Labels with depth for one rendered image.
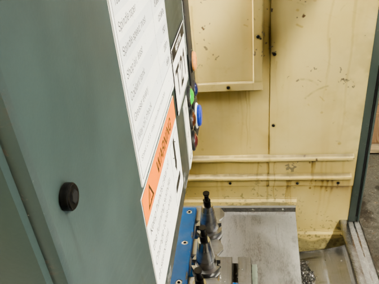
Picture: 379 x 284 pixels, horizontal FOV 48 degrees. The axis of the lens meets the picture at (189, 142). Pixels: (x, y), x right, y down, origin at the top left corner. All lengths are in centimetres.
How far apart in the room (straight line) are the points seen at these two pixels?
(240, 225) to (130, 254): 136
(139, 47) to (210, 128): 115
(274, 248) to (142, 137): 132
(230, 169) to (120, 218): 129
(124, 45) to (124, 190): 8
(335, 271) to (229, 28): 96
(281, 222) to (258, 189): 15
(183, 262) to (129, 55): 73
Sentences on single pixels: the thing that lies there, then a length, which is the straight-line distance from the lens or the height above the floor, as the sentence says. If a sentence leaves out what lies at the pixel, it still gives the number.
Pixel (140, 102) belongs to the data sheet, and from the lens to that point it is 29.
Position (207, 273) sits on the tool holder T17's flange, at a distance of 94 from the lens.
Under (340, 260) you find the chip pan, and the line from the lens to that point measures 174.
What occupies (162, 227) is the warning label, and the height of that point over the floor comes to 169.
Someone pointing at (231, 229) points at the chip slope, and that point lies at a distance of 161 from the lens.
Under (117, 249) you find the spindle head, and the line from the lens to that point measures 24.
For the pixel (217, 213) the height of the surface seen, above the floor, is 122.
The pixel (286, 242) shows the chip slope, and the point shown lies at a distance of 159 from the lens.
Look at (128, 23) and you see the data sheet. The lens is 27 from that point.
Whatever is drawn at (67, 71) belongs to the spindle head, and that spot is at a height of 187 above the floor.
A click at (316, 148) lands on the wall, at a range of 149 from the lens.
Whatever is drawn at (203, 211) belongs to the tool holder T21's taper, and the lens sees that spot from 98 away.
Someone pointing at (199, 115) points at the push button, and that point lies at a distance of 58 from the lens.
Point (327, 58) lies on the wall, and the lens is 135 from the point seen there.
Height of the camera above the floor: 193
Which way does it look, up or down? 32 degrees down
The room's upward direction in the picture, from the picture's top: 6 degrees counter-clockwise
